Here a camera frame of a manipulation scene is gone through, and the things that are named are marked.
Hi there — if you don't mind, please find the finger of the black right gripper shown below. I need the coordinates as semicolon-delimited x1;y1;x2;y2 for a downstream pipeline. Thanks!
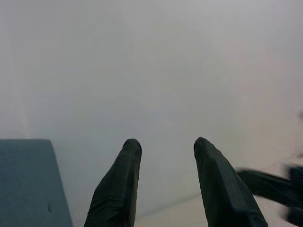
236;166;303;211

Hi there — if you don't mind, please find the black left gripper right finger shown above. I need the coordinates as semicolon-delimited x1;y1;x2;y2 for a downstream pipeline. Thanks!
193;136;268;227

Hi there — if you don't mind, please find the cream bed mattress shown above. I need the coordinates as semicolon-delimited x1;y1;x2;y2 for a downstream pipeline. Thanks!
134;151;303;227

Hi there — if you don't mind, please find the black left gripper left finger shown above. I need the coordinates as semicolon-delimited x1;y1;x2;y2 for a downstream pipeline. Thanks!
84;138;143;227

